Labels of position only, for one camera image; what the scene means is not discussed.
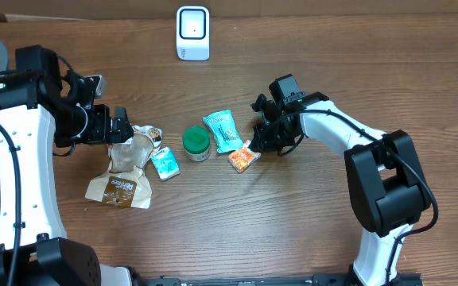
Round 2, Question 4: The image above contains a small teal tissue pack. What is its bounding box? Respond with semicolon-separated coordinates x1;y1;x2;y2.
151;147;180;181

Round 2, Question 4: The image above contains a large teal tissue pack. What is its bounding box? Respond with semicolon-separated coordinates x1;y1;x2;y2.
203;110;243;154

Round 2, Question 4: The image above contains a cardboard back board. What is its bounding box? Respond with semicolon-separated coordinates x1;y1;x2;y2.
0;0;458;22

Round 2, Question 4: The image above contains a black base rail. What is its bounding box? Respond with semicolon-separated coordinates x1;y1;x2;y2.
133;273;425;286

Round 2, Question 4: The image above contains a green lid jar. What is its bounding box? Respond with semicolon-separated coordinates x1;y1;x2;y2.
182;126;211;162

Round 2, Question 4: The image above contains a brown bread bag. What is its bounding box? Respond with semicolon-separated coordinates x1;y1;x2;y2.
85;126;162;209

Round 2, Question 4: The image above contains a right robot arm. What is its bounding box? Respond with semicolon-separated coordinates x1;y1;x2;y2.
250;75;439;285

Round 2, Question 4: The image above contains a white barcode scanner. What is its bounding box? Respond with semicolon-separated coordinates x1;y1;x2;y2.
176;6;210;61

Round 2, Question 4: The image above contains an orange tissue pack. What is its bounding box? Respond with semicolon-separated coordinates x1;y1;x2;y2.
228;140;261;173

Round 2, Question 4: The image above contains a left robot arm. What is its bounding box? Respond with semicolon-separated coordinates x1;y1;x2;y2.
0;45;137;285

